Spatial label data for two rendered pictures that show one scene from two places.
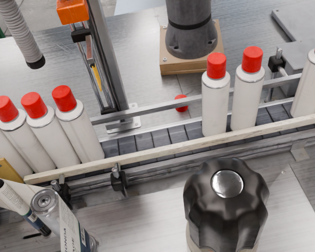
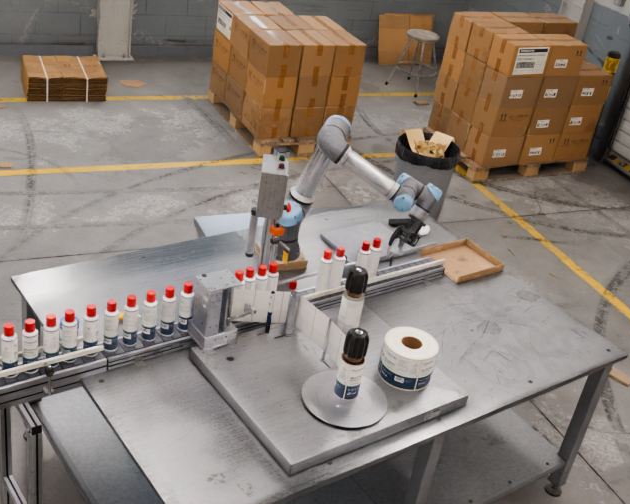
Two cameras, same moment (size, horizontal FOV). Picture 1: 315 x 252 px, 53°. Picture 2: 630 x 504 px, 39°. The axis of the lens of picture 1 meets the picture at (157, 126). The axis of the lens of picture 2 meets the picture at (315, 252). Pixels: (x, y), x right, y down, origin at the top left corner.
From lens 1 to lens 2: 3.08 m
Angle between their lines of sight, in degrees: 35
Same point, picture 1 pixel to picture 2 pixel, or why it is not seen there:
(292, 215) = (366, 315)
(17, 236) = (253, 334)
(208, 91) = (325, 265)
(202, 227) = (355, 280)
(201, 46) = (295, 253)
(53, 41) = (172, 254)
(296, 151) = not seen: hidden behind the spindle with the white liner
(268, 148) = not seen: hidden behind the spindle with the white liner
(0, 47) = (130, 259)
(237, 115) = (333, 280)
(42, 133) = (263, 283)
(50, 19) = not seen: outside the picture
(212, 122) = (324, 282)
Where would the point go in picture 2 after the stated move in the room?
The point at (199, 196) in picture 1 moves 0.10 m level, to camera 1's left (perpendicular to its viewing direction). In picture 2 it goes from (354, 272) to (332, 277)
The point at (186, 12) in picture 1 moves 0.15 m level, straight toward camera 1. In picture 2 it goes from (290, 233) to (303, 251)
